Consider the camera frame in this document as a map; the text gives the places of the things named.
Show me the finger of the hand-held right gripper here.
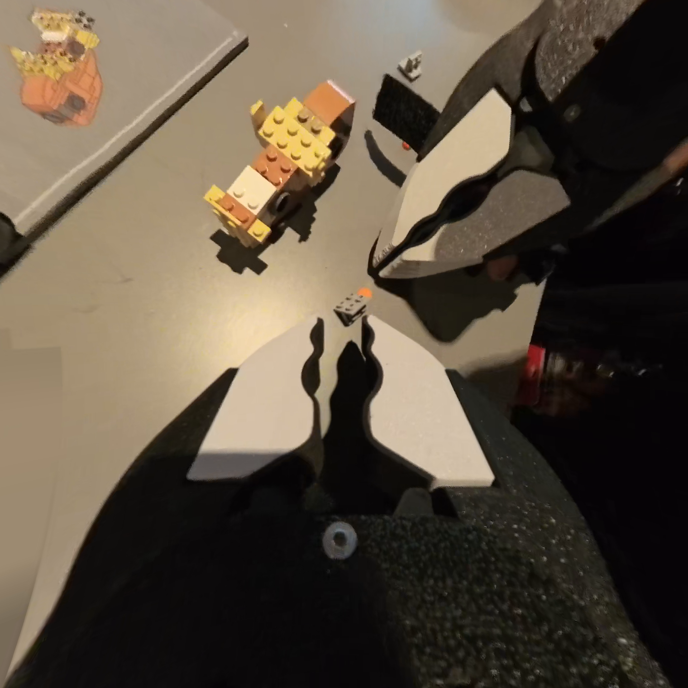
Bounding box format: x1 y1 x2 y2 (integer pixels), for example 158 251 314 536
373 87 518 269
376 168 572 280

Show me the person's right hand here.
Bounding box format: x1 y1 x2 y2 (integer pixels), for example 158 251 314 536
486 255 521 283

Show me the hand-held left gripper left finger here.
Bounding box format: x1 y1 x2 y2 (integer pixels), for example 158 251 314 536
186 316 326 482

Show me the small black dotted brick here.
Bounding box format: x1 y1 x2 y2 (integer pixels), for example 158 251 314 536
333 293 368 327

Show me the brown yellow toy brick model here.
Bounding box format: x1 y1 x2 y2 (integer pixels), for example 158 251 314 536
202 80 358 265

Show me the grey instruction booklet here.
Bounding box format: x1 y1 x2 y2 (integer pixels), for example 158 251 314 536
0 0 249 237

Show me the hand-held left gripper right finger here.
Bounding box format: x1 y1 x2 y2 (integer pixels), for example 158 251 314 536
361 314 496 491

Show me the black velcro strap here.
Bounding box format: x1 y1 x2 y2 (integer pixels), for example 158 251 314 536
372 73 443 147

